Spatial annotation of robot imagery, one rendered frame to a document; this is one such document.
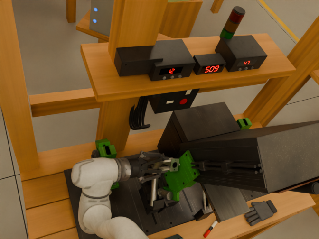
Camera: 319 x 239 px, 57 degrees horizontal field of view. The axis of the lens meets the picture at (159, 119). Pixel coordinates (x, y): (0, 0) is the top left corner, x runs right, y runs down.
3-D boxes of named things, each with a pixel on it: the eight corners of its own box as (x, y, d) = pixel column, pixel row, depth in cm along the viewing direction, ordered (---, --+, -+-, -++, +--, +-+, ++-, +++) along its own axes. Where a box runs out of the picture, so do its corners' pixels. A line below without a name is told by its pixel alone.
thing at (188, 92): (190, 109, 128) (202, 86, 116) (154, 114, 121) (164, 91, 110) (179, 87, 134) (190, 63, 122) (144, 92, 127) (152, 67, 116)
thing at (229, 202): (247, 213, 133) (250, 210, 131) (218, 223, 127) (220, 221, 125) (209, 141, 152) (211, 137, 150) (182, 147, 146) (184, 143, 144)
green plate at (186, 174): (186, 194, 138) (212, 172, 124) (172, 197, 133) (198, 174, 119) (176, 172, 143) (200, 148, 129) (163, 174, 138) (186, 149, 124)
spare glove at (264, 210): (265, 196, 165) (267, 194, 163) (276, 214, 160) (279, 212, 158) (238, 208, 156) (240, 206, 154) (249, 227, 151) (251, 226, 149)
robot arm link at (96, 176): (108, 151, 115) (104, 182, 118) (69, 154, 106) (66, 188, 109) (121, 163, 107) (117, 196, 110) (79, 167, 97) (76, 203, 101)
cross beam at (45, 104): (265, 83, 177) (273, 73, 170) (32, 117, 126) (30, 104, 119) (260, 77, 180) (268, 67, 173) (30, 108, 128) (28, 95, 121)
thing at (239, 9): (242, 23, 114) (248, 13, 111) (232, 23, 112) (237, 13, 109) (236, 15, 117) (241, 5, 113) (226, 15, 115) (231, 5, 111)
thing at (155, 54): (159, 73, 106) (164, 58, 100) (119, 77, 100) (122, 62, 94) (152, 59, 109) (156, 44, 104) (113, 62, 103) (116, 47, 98)
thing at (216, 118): (215, 162, 169) (242, 130, 143) (167, 175, 157) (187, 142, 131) (201, 136, 178) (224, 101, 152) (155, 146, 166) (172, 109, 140)
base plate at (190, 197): (275, 192, 170) (277, 190, 168) (83, 258, 126) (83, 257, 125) (239, 132, 190) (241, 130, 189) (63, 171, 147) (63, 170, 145)
